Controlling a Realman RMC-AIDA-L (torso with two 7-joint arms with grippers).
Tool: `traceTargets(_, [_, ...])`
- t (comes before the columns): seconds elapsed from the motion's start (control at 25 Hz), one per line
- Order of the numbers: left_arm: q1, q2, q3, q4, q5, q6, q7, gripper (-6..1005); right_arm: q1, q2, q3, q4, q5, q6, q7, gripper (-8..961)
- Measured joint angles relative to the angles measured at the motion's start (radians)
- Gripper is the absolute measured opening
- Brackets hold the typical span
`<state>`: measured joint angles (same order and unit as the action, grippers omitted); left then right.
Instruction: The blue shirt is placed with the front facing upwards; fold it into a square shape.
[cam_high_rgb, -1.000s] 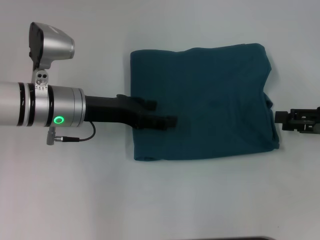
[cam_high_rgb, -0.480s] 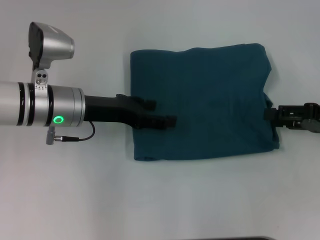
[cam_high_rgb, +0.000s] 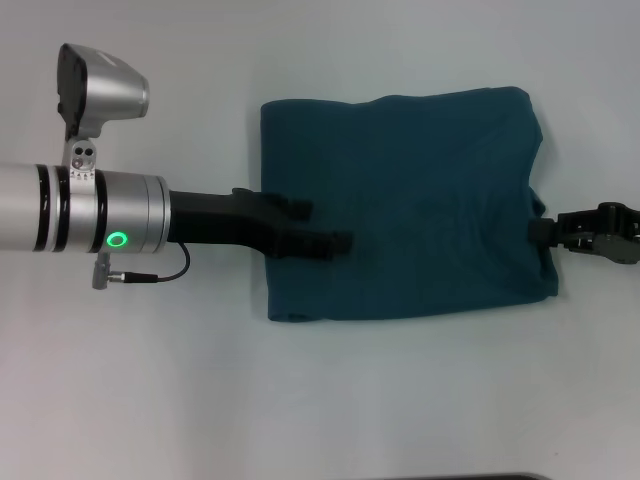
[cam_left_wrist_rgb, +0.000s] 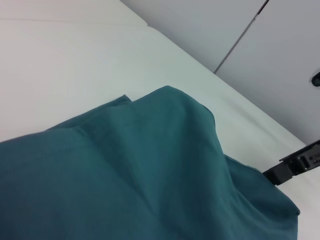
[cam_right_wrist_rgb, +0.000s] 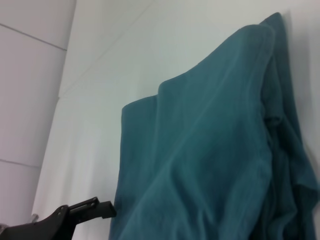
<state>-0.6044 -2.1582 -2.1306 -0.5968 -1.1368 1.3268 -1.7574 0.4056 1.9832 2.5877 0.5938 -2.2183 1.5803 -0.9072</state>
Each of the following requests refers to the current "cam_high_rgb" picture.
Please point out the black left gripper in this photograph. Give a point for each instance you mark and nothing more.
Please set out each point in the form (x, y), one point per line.
(225, 217)

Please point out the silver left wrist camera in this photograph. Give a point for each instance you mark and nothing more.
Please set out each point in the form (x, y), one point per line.
(100, 90)

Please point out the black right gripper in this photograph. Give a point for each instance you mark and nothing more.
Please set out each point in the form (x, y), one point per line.
(605, 232)

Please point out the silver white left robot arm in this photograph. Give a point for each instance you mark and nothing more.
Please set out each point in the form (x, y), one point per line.
(75, 210)

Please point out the teal t-shirt with FREE print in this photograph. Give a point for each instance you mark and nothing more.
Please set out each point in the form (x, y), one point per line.
(400, 200)

